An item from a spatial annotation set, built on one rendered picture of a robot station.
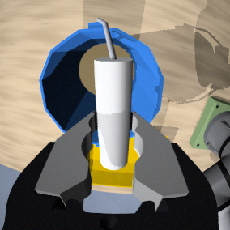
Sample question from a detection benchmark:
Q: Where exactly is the yellow square tray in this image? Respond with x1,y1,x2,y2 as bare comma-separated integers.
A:
87,137,139,188

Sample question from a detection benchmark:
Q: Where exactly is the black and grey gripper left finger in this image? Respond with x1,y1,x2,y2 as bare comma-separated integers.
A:
2,111,98,230

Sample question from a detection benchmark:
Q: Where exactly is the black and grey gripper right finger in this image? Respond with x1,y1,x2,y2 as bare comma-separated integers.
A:
130,111,219,230

